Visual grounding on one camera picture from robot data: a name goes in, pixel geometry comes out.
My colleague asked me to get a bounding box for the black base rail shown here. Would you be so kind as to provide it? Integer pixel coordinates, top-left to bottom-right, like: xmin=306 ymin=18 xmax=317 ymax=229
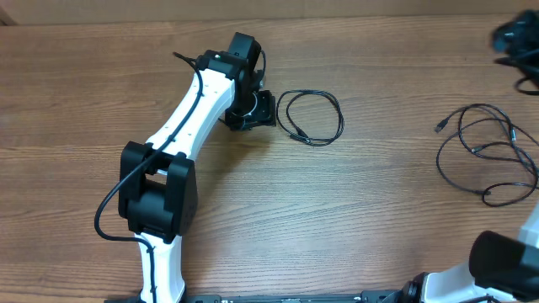
xmin=181 ymin=273 xmax=427 ymax=303

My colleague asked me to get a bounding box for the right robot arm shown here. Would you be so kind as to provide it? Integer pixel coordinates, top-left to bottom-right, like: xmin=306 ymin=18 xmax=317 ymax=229
xmin=381 ymin=9 xmax=538 ymax=303

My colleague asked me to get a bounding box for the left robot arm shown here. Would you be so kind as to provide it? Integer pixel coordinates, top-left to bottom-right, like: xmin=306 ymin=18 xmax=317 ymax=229
xmin=118 ymin=33 xmax=276 ymax=302

